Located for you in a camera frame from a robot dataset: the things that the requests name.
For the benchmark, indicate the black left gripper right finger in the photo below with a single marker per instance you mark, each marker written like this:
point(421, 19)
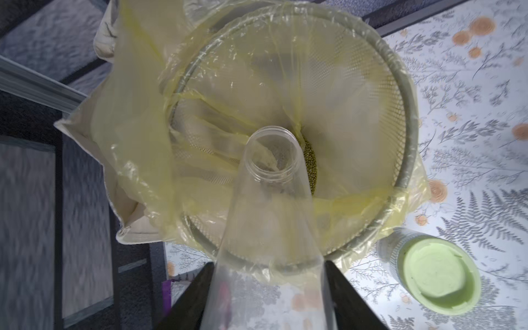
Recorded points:
point(349, 309)

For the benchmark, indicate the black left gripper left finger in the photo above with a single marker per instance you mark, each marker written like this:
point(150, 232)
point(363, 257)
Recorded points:
point(188, 311)

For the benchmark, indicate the tall clear plastic jar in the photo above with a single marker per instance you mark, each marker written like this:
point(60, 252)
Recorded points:
point(269, 272)

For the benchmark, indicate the purple snack packet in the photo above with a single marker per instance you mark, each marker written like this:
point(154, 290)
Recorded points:
point(166, 296)

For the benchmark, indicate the glass jar with green lid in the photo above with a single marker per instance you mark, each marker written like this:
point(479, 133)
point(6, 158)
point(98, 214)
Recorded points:
point(435, 272)

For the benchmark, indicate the yellow plastic bin liner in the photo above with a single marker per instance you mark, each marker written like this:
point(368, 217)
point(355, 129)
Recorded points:
point(132, 125)

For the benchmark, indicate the grey mesh waste bin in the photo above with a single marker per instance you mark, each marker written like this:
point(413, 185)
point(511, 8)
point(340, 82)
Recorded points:
point(325, 76)

